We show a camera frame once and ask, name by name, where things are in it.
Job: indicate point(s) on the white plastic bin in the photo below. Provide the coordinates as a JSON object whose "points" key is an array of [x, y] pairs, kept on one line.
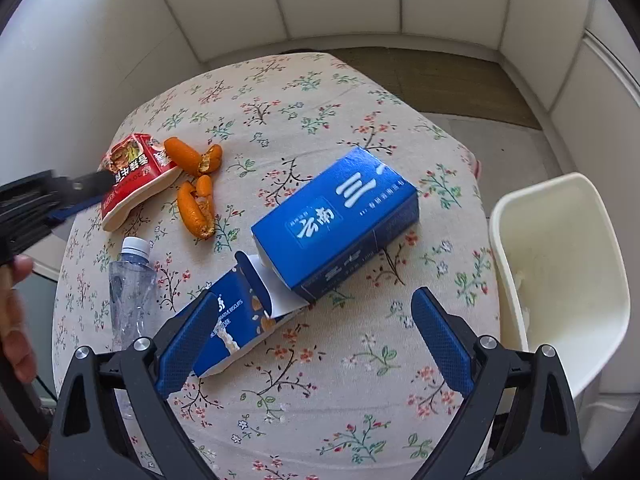
{"points": [[565, 240]]}

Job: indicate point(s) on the white cabinet drawer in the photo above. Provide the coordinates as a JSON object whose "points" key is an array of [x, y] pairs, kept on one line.
{"points": [[600, 120], [607, 25]]}

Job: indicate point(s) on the red snack bag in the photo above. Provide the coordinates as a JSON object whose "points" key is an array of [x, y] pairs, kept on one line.
{"points": [[135, 170]]}

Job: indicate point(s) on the person's left hand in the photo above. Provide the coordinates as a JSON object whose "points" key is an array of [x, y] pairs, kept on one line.
{"points": [[17, 330]]}

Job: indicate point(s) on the orange peel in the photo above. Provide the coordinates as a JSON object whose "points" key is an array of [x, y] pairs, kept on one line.
{"points": [[195, 215], [182, 154]]}

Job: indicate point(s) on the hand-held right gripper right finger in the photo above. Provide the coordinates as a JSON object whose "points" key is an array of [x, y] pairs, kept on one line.
{"points": [[442, 340]]}

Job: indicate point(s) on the narrow white cabinet door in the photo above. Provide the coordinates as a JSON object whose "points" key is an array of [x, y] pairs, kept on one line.
{"points": [[545, 35]]}

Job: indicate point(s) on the large brown floor mat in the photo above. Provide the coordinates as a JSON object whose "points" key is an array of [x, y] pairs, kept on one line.
{"points": [[475, 95]]}

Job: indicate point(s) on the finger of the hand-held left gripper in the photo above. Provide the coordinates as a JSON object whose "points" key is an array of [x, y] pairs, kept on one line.
{"points": [[80, 206], [85, 182]]}

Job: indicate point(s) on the clear plastic bottle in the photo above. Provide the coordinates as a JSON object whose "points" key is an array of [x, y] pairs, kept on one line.
{"points": [[131, 290]]}

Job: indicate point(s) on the floral tablecloth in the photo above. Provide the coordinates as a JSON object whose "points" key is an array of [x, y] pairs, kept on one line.
{"points": [[325, 395]]}

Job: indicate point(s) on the blue and white biscuit box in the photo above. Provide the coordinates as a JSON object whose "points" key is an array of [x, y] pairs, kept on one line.
{"points": [[235, 310]]}

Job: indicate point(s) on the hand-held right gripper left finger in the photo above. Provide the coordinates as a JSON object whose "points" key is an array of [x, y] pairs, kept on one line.
{"points": [[187, 340]]}

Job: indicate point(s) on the blue cardboard box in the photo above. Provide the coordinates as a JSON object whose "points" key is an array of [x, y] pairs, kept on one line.
{"points": [[325, 220]]}

